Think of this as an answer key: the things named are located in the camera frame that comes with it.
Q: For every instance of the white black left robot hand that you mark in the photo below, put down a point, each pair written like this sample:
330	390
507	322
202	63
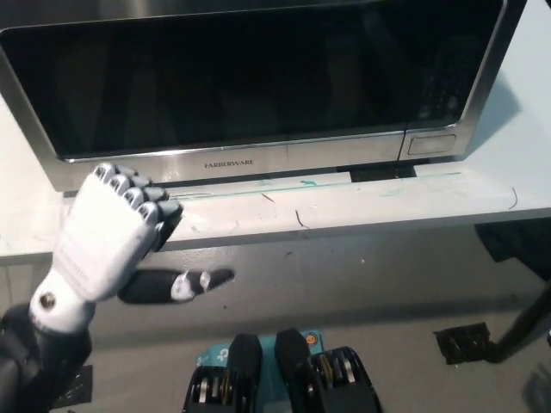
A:
103	241

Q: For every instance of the stainless steel microwave body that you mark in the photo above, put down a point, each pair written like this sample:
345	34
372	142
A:
482	64

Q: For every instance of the black tape floor patch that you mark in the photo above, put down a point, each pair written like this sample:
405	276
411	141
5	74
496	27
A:
462	344

